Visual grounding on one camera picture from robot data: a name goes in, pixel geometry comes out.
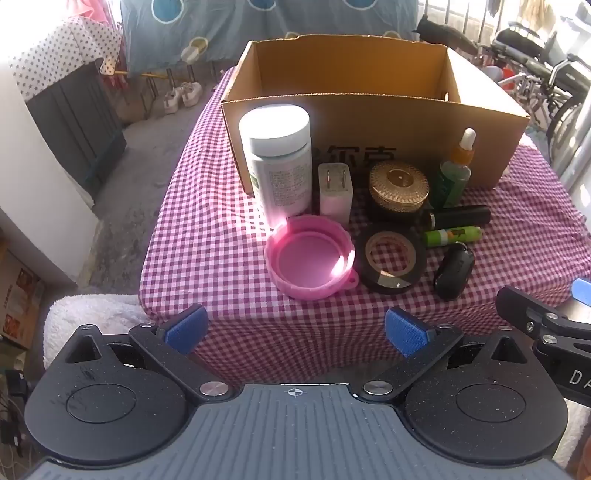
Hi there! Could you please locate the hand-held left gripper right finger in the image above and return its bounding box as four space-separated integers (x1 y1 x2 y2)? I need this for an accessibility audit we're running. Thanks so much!
353 307 532 400

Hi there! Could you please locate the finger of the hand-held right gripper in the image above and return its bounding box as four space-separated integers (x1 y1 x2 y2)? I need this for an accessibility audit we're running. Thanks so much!
496 285 591 346
571 278 591 308

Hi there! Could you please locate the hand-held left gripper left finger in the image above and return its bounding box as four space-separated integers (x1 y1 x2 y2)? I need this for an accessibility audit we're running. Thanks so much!
64 305 232 400

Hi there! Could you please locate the black tape roll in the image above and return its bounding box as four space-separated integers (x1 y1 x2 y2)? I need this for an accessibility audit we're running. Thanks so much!
353 226 428 295

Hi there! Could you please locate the black car key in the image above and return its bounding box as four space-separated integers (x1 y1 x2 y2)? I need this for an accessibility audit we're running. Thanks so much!
434 242 475 302

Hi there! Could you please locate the green glue stick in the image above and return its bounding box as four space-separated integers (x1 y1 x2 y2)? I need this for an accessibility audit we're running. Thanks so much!
425 225 482 249

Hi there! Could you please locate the black cylinder tube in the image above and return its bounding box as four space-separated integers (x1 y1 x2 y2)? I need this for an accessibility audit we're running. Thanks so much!
422 204 491 232

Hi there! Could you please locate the pink collapsible bowl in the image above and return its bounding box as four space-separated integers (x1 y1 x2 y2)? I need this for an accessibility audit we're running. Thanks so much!
264 215 358 301

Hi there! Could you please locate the green dropper bottle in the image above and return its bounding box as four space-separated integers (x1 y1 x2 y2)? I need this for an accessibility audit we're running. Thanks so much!
429 128 477 209

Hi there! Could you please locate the gold lidded dark jar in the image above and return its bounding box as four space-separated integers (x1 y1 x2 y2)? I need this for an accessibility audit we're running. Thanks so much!
368 161 431 224

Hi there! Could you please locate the white charger plug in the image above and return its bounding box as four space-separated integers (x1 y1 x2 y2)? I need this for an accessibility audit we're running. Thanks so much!
317 162 354 220

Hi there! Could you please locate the brown cardboard box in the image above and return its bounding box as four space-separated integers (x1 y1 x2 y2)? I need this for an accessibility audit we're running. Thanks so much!
221 36 531 197

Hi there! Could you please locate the purple checkered tablecloth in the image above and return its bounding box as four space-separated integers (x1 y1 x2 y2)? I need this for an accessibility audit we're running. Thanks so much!
139 67 591 374

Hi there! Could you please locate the white fluffy towel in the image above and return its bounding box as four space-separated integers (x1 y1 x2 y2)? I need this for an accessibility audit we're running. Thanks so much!
43 293 153 370

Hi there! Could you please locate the printed cardboard carton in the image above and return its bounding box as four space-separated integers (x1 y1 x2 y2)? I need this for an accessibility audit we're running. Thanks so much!
0 235 44 352

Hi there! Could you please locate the white plastic jar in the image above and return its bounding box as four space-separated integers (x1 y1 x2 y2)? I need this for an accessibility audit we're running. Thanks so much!
239 104 314 227

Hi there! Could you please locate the white platform shoe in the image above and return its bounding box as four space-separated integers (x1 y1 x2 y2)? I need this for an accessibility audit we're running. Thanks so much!
164 88 185 116
180 82 204 108

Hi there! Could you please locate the black wheelchair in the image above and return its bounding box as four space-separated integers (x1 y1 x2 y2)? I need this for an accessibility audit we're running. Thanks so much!
478 21 591 167

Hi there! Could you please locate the metal railing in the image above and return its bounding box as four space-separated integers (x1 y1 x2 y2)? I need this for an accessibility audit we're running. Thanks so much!
422 0 522 47

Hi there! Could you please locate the white star-dotted cloth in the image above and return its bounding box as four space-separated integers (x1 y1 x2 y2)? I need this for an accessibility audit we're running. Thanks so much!
9 16 123 102

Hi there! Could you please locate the blue patterned blanket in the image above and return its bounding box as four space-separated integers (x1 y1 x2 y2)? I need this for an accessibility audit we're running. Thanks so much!
119 0 419 77

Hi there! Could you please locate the pink red hanging garment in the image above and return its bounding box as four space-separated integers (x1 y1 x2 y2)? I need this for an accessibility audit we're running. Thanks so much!
88 0 122 35

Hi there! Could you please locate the black padded handle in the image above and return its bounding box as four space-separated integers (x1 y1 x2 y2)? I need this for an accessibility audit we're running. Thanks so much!
412 15 478 54

